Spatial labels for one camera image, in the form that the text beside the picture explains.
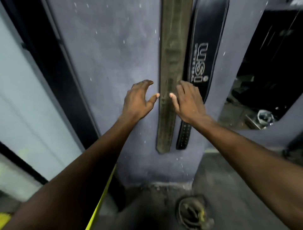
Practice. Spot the grey machine shroud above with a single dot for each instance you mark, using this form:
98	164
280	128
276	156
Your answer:
30	118

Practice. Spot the tan belt with yellow patch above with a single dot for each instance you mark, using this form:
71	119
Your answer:
189	209

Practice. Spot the olive green suede belt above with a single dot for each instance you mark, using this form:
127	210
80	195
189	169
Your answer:
171	47

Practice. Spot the person's right forearm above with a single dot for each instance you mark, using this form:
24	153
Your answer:
255	161

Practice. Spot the person's left hand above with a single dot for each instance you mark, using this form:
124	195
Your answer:
136	104

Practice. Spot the black leather belt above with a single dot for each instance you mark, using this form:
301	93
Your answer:
206	28

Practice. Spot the yellow machine bar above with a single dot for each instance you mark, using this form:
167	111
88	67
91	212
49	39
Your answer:
100	201

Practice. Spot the person's left forearm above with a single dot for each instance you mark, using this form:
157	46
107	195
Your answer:
71	184

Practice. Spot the person's right hand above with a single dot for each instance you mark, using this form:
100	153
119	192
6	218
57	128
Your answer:
189	104

